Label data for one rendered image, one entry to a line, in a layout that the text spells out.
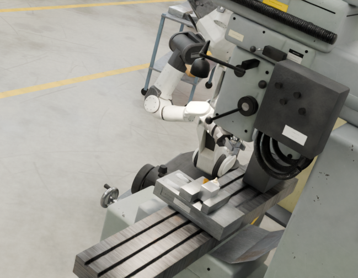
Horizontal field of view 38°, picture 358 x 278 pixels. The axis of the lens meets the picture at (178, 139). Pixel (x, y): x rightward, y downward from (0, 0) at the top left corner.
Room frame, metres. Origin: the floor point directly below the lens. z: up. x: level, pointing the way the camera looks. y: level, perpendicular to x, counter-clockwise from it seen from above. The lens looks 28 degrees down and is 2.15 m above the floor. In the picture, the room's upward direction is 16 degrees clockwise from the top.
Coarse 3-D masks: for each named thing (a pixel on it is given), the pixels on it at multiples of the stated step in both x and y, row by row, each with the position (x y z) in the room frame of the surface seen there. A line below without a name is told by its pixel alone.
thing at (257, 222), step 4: (176, 156) 3.07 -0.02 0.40; (164, 164) 2.92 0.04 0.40; (128, 192) 2.51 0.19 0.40; (120, 196) 2.45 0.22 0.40; (124, 196) 2.46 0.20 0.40; (264, 212) 2.85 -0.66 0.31; (260, 216) 2.77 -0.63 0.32; (256, 220) 2.68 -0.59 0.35; (260, 220) 2.83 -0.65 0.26; (256, 224) 2.74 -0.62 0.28
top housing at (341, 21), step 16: (224, 0) 1.79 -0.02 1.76; (272, 0) 1.70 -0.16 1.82; (288, 0) 1.68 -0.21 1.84; (304, 0) 1.65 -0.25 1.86; (320, 0) 1.63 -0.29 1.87; (336, 0) 1.62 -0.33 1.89; (256, 16) 1.72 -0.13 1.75; (304, 16) 1.64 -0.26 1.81; (320, 16) 1.62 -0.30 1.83; (336, 16) 1.59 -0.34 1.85; (352, 16) 1.65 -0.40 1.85; (288, 32) 1.66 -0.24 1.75; (336, 32) 1.59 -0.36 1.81; (352, 32) 1.71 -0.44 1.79; (320, 48) 1.60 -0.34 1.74
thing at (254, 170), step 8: (256, 160) 2.09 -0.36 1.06; (264, 160) 2.07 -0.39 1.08; (280, 160) 2.08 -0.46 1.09; (248, 168) 2.10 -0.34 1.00; (256, 168) 2.08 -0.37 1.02; (272, 168) 2.04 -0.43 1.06; (248, 176) 2.09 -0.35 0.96; (256, 176) 2.07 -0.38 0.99; (264, 176) 2.06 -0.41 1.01; (256, 184) 2.07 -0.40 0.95; (264, 184) 2.05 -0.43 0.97; (272, 184) 2.11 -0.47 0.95; (264, 192) 2.05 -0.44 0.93
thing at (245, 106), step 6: (246, 96) 1.70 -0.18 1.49; (240, 102) 1.70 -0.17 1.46; (246, 102) 1.69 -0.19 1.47; (252, 102) 1.68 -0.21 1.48; (240, 108) 1.69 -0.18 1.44; (246, 108) 1.68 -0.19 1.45; (252, 108) 1.67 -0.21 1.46; (222, 114) 1.72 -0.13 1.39; (228, 114) 1.71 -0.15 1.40; (246, 114) 1.68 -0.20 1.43; (252, 114) 1.67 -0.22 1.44; (210, 120) 1.74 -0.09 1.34
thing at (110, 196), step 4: (108, 188) 2.10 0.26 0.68; (112, 188) 2.10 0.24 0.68; (116, 188) 2.12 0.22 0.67; (108, 192) 2.07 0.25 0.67; (112, 192) 2.10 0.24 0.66; (116, 192) 2.12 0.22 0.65; (104, 196) 2.06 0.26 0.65; (108, 196) 2.09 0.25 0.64; (112, 196) 2.10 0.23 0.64; (116, 196) 2.13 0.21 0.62; (100, 200) 2.05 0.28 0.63; (104, 200) 2.05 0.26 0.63; (108, 200) 2.09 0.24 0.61; (112, 200) 2.08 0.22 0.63; (116, 200) 2.08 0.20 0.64; (100, 204) 2.05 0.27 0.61; (104, 204) 2.06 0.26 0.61; (108, 204) 2.09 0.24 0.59
